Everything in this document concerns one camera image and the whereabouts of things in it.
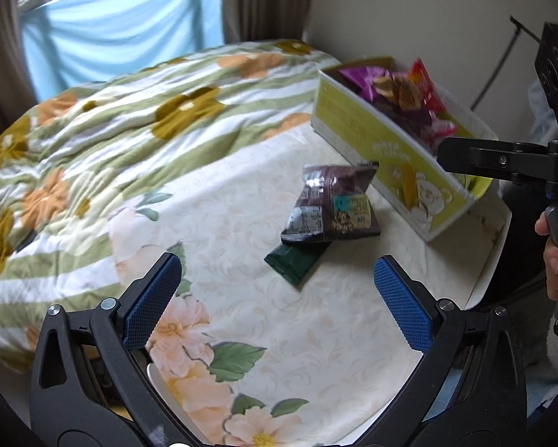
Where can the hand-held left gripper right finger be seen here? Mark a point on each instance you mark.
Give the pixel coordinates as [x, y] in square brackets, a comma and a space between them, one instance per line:
[404, 307]

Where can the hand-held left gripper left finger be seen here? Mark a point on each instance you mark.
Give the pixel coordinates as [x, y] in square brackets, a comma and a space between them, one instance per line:
[151, 298]

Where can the person's right hand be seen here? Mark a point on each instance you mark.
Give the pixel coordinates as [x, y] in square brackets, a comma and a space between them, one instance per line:
[552, 279]

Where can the dark green snack packet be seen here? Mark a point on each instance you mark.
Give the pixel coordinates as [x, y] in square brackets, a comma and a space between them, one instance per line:
[292, 260]

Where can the yellow-green cardboard box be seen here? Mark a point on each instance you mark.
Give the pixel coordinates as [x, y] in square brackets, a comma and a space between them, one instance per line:
[353, 116]

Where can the dark brown snack packet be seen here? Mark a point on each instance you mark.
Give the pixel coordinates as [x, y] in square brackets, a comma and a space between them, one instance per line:
[325, 205]

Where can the purple snack packet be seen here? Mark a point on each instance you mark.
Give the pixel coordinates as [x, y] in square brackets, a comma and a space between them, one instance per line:
[360, 79]

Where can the brown curtain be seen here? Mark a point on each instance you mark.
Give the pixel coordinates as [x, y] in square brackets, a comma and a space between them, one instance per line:
[4, 65]
[265, 0]

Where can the cream floral tablecloth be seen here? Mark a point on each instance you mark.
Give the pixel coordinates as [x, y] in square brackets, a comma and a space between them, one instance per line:
[283, 335]

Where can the floral striped blanket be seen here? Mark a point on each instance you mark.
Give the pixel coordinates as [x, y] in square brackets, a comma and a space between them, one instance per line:
[97, 149]

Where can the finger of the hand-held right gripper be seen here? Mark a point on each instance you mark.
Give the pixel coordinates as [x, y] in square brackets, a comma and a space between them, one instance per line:
[493, 160]

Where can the light blue cloth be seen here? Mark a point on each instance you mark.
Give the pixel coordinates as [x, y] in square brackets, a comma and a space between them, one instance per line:
[120, 23]

